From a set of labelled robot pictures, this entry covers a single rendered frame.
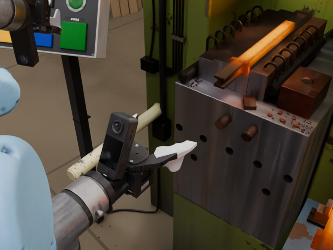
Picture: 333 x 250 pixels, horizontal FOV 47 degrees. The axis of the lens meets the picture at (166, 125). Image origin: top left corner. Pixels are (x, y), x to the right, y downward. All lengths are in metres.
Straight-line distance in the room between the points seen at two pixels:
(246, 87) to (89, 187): 0.53
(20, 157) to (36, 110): 2.31
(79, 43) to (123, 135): 0.52
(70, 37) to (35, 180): 0.81
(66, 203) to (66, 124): 1.85
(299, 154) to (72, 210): 0.57
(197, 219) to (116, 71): 1.78
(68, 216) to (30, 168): 0.30
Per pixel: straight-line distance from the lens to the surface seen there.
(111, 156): 0.66
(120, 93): 2.66
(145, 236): 1.81
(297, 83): 0.99
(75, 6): 1.13
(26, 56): 0.91
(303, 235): 0.98
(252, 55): 1.02
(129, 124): 0.63
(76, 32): 1.12
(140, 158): 0.69
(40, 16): 0.90
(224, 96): 1.01
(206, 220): 1.34
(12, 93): 0.65
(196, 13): 1.19
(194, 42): 1.23
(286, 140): 0.96
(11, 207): 0.29
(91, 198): 0.64
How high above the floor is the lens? 1.48
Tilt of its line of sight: 39 degrees down
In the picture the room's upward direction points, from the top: straight up
